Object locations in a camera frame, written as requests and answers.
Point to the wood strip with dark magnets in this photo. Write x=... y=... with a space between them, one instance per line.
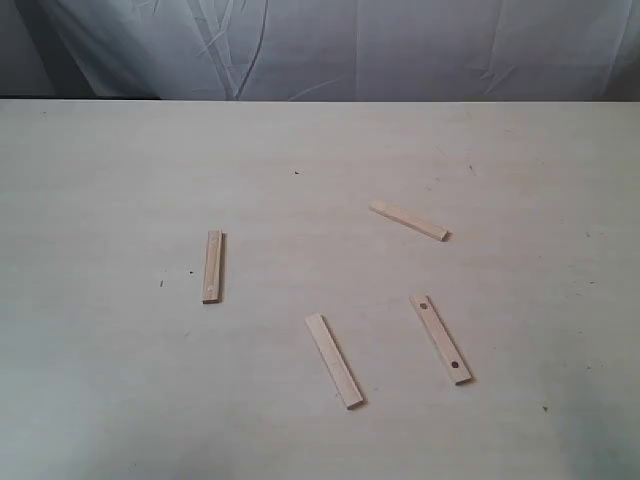
x=451 y=357

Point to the white backdrop cloth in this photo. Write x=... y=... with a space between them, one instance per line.
x=322 y=50

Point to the plain wood strip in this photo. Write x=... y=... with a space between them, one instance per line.
x=338 y=369
x=404 y=217

